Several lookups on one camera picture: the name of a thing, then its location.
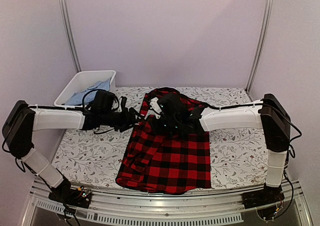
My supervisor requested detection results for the floral patterned table cloth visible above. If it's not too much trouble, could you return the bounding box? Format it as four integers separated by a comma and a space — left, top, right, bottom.
52, 87, 268, 190

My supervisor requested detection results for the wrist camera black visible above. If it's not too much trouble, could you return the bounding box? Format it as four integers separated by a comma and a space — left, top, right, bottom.
150, 93, 187, 119
91, 90, 116, 114

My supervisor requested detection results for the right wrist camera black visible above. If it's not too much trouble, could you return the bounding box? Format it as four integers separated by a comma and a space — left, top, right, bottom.
150, 93, 187, 119

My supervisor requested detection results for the left aluminium frame post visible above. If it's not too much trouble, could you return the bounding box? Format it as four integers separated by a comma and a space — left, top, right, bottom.
58, 0, 82, 73

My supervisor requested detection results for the aluminium frame post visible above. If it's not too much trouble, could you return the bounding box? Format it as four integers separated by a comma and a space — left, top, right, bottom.
58, 0, 82, 73
245, 0, 273, 94

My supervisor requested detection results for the aluminium front rail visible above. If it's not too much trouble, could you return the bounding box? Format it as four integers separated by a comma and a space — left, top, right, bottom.
24, 179, 309, 221

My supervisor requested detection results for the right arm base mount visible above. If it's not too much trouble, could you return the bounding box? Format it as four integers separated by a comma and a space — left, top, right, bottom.
241, 184, 285, 209

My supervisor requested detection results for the right aluminium frame post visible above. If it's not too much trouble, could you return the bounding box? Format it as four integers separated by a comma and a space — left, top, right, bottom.
245, 0, 273, 94

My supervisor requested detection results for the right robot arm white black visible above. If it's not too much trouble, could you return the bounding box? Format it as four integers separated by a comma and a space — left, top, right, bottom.
150, 93, 302, 204

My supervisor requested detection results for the red black plaid shirt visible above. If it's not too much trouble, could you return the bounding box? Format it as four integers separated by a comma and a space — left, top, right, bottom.
115, 86, 212, 196

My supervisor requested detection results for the left black looped cable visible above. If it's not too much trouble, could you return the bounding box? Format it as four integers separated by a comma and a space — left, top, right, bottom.
81, 88, 101, 112

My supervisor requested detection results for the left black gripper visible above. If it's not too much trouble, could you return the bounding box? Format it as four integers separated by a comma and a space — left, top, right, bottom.
100, 107, 145, 133

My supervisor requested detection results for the perforated metal cable tray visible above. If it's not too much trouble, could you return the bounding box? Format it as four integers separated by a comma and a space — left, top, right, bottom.
34, 198, 245, 224

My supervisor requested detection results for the white plastic bin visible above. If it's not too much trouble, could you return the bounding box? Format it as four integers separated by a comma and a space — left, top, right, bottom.
53, 70, 117, 108

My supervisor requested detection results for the light blue shirt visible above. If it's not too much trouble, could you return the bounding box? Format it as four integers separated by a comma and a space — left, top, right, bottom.
64, 77, 111, 106

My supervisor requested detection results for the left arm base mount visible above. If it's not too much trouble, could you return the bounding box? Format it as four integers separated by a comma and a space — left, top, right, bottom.
48, 184, 92, 209

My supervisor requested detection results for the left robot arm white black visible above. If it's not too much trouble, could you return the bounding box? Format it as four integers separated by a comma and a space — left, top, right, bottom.
2, 100, 144, 203

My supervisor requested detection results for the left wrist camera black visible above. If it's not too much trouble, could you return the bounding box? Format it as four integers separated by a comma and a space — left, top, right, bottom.
91, 90, 116, 114

